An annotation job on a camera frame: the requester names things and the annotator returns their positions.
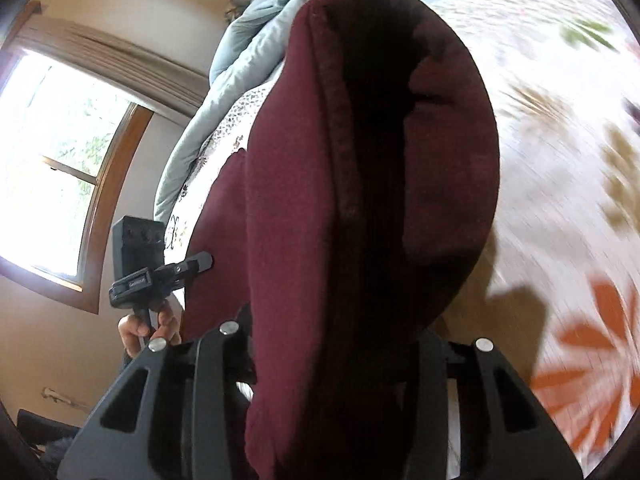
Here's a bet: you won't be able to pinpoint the brown window valance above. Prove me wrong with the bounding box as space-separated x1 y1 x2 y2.
11 14 209 124

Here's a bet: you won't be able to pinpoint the person left hand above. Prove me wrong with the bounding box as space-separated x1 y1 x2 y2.
117 301 181 359

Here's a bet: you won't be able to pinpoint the light blue comforter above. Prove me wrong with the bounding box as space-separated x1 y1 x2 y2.
154 0 309 222

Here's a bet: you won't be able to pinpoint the maroon pants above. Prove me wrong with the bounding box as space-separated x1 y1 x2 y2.
182 0 499 479

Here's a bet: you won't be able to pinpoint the wooden framed window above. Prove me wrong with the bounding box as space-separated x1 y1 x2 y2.
0 0 155 316

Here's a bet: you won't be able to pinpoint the black tracking camera box left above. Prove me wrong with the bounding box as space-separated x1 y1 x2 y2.
112 216 165 280

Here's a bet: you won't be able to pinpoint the white floral quilt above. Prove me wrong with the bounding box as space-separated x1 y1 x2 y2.
164 0 639 479

